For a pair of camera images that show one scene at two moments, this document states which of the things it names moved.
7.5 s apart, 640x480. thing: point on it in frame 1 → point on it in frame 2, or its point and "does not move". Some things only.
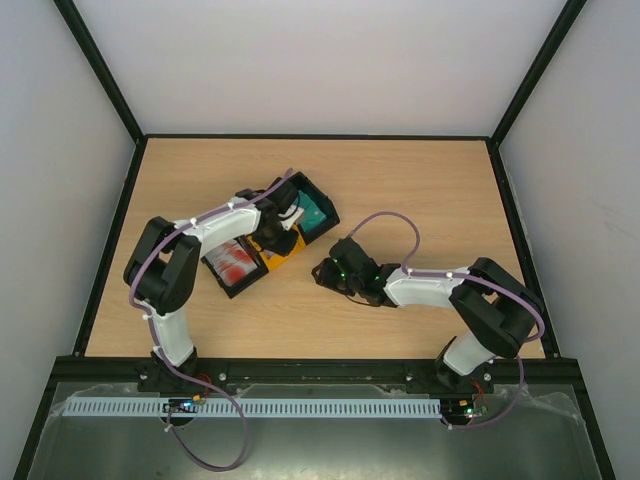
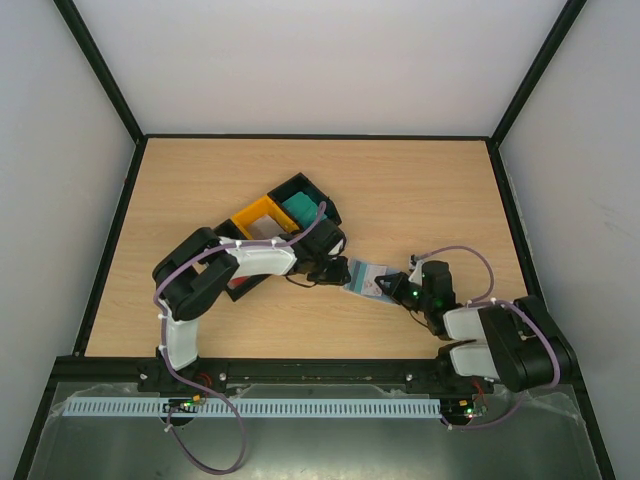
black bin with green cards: (319, 213) does not move
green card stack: (313, 215) does not move
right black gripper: (327, 275) → (400, 290)
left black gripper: (284, 248) → (338, 277)
